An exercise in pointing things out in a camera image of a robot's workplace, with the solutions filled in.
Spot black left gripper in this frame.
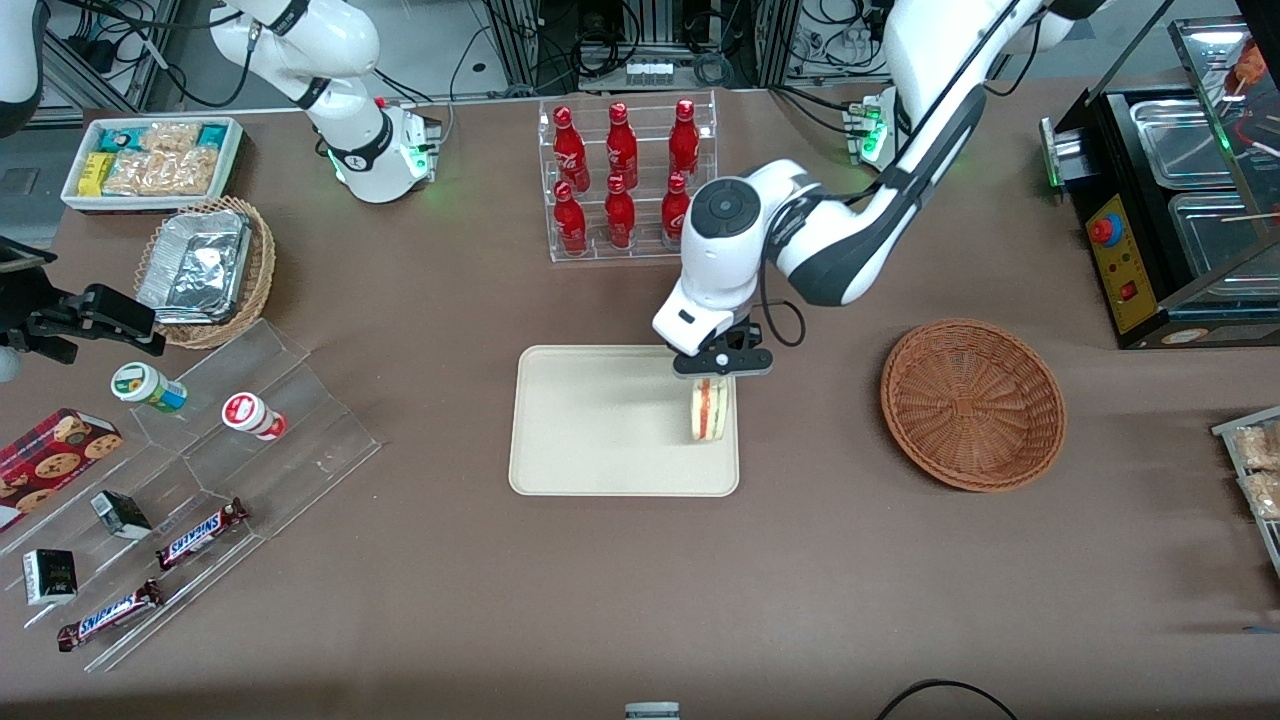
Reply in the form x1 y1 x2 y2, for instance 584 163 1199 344
671 318 774 382

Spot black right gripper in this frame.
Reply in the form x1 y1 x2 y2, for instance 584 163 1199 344
0 268 167 365

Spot triangular sandwich wedge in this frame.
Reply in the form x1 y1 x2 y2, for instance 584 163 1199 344
688 377 733 443

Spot cream rectangular serving tray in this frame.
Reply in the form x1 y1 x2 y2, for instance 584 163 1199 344
508 345 741 498

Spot light oval wicker basket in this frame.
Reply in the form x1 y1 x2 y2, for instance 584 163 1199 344
134 196 277 350

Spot brown round wicker basket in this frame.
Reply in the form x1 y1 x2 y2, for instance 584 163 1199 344
880 318 1068 493

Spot metal tray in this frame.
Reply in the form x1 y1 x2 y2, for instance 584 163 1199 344
1212 405 1280 577

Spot green lid yogurt cup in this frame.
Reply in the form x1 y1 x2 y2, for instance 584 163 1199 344
110 362 189 414

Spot stacked aluminium foil containers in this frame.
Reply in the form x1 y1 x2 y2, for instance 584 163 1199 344
137 210 253 325

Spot clear acrylic bottle rack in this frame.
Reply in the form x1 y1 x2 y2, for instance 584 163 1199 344
538 90 719 264

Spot white rectangular snack bin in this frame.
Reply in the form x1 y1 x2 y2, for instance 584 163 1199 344
60 116 245 215

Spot red lid yogurt cup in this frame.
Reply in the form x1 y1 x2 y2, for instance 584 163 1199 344
221 392 288 442

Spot clear rice cracker pack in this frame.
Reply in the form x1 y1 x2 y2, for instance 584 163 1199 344
103 148 222 198
140 121 202 154

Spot red cola bottle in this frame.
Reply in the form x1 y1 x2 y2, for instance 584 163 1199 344
553 180 589 257
661 172 694 249
606 102 639 191
668 98 701 181
553 106 590 193
604 175 637 251

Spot red cookie box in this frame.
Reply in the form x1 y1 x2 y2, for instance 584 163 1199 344
0 407 124 534

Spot small black box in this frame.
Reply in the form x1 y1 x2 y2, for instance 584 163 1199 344
22 548 79 607
90 490 153 541

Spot clear acrylic step display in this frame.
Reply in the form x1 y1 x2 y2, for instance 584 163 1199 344
0 318 383 673

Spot Snickers chocolate bar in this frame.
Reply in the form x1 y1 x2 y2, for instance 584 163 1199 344
155 497 251 572
56 579 164 653

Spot black food warmer cabinet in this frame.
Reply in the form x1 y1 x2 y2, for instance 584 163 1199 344
1040 15 1280 351

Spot clear fried snack pack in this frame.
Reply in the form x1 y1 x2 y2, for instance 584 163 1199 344
1240 470 1280 522
1232 424 1280 472

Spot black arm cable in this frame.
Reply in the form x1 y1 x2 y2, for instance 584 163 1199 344
757 262 808 349

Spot aluminium frame rack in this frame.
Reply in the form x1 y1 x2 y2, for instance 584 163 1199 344
485 0 801 93

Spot black table cable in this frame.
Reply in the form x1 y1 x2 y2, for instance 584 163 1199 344
877 678 1019 720

